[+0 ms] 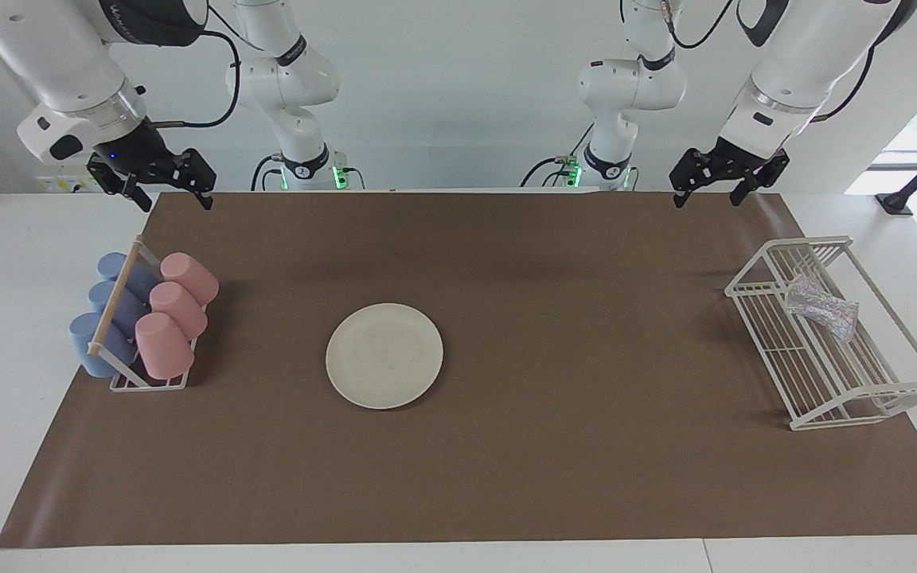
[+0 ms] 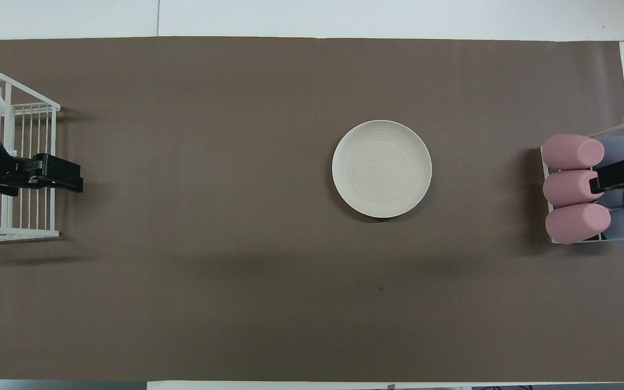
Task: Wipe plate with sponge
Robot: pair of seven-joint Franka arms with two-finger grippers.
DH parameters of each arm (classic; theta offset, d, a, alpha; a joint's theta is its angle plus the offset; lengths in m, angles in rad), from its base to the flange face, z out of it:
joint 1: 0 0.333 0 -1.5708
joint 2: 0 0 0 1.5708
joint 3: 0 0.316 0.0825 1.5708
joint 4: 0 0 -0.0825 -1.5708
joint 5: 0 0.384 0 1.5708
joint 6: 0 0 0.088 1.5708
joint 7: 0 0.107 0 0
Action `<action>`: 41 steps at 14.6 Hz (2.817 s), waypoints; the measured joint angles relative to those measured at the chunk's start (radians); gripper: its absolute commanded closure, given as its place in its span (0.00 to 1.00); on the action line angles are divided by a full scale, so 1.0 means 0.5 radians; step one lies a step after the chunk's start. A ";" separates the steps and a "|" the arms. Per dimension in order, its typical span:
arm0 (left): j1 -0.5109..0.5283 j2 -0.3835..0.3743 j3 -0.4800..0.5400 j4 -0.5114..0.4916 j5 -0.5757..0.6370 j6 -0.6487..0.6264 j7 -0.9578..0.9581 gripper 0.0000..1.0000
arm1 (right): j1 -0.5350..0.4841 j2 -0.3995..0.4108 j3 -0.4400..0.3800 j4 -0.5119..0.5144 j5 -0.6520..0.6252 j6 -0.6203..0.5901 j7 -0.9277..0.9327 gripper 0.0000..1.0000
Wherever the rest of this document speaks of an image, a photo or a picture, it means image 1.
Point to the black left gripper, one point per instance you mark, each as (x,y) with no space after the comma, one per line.
(733,163)

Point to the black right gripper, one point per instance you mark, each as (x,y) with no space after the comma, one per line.
(136,155)

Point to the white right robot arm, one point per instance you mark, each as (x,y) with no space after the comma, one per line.
(68,64)

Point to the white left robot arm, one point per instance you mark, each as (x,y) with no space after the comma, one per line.
(801,64)

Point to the round cream plate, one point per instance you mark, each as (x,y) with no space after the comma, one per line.
(384,356)

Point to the pink plastic cup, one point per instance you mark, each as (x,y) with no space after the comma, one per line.
(162,346)
(190,276)
(180,309)

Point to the blue plastic cup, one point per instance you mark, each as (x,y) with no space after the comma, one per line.
(102,296)
(86,342)
(111,267)

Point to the brown table mat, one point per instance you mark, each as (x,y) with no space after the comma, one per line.
(546,477)

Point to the white wall socket box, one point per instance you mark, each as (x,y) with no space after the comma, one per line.
(60,184)

